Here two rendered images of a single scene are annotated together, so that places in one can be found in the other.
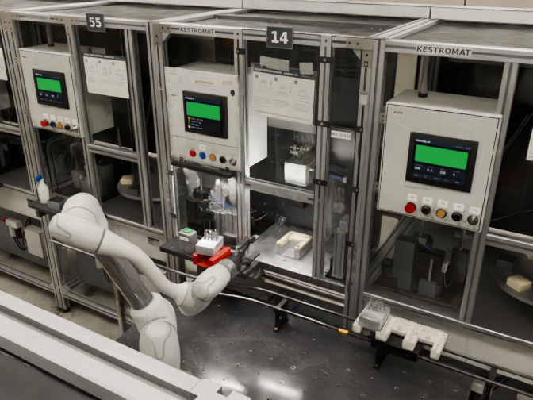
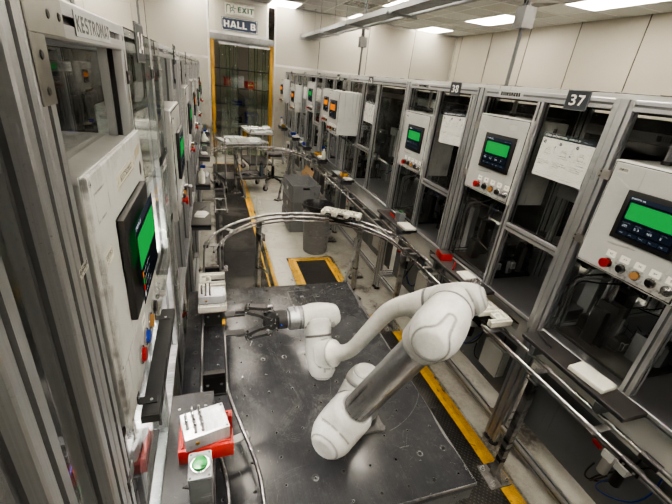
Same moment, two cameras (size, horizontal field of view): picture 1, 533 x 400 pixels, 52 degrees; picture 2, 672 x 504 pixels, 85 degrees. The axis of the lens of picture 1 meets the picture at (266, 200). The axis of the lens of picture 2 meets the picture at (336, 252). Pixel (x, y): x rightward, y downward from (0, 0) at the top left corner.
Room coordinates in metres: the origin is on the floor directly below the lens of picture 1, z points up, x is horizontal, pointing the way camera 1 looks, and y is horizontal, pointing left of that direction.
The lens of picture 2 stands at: (2.77, 1.03, 1.98)
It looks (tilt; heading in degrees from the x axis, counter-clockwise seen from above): 25 degrees down; 220
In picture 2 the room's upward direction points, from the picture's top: 7 degrees clockwise
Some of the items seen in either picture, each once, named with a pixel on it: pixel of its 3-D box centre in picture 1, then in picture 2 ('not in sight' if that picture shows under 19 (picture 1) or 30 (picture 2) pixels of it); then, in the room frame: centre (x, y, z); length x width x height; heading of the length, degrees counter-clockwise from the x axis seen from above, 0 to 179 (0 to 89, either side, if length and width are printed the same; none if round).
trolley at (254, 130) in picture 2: not in sight; (257, 149); (-2.09, -5.46, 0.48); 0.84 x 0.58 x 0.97; 68
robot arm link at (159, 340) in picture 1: (159, 348); (362, 390); (1.79, 0.44, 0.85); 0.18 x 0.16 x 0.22; 12
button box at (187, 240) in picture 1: (189, 240); (197, 478); (2.48, 0.40, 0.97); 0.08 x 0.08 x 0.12; 60
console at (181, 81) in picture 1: (216, 113); (67, 266); (2.63, 0.25, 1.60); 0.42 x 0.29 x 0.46; 60
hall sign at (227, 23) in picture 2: not in sight; (239, 25); (-2.55, -6.76, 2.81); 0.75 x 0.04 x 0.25; 150
